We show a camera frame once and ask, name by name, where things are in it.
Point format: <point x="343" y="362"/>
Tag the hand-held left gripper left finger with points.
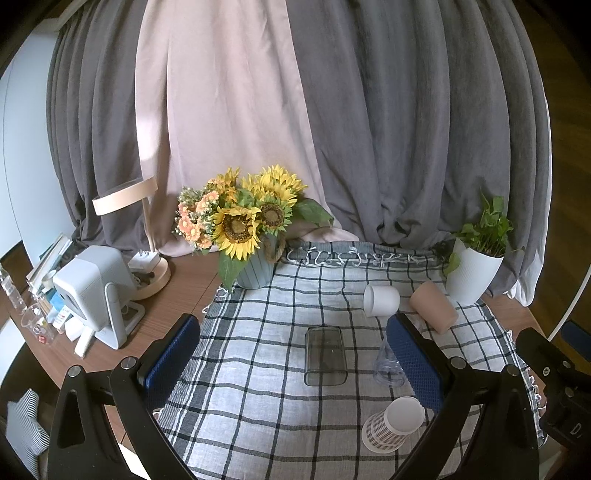
<point x="174" y="355"/>

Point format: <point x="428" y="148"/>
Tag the white curved tube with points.
<point x="570" y="302"/>

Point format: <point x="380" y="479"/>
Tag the white cup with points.
<point x="381" y="300"/>

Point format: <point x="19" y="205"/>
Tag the checked tablecloth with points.
<point x="268" y="406"/>

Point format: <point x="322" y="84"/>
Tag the clear acrylic container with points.
<point x="11" y="286"/>
<point x="39" y="325"/>

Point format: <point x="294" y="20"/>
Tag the pink curtain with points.
<point x="221" y="92"/>

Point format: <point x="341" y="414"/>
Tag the sunflower bouquet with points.
<point x="240" y="221"/>

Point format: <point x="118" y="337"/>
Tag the pink cup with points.
<point x="434" y="305"/>

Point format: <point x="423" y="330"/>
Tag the row of books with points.
<point x="48" y="263"/>

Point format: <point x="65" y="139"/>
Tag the white ribbed plant pot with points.
<point x="473" y="277"/>

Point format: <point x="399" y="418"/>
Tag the green leafy plant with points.
<point x="489" y="228"/>

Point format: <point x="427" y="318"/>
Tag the blue-grey ribbed vase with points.
<point x="258" y="272"/>

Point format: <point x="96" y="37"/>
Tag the striped cushion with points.
<point x="25" y="429"/>

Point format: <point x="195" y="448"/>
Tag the white sheer curtain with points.
<point x="531" y="286"/>

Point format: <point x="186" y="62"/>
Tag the grey curtain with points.
<point x="415" y="115"/>
<point x="92" y="115"/>

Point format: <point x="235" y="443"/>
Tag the dark transparent square cup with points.
<point x="325" y="357"/>

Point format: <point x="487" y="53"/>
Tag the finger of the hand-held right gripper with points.
<point x="542" y="355"/>
<point x="579" y="333"/>

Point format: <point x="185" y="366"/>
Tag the beige desk lamp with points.
<point x="138" y="189"/>

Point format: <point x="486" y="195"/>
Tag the white power adapter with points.
<point x="144" y="262"/>

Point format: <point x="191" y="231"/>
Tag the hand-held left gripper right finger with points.
<point x="411" y="355"/>

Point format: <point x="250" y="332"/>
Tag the white projector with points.
<point x="90" y="286"/>

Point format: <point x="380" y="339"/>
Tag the clear plastic cup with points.
<point x="390" y="371"/>

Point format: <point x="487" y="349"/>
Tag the checkered paper cup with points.
<point x="392" y="424"/>

